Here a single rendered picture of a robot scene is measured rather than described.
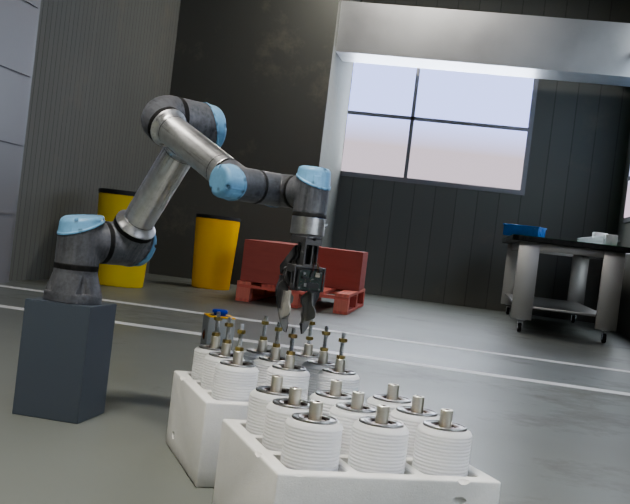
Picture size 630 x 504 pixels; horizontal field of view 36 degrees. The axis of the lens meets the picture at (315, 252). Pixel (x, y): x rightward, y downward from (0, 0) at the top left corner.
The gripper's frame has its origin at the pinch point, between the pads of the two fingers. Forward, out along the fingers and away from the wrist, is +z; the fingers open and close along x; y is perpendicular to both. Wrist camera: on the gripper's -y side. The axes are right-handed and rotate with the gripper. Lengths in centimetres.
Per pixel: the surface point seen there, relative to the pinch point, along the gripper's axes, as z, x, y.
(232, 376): 11.3, -13.7, 4.8
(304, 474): 17, -16, 62
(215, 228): -17, 112, -581
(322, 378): 10.7, 7.4, 2.5
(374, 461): 15, -3, 59
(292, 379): 10.9, -0.4, 5.3
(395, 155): -115, 331, -739
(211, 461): 28.7, -16.9, 8.0
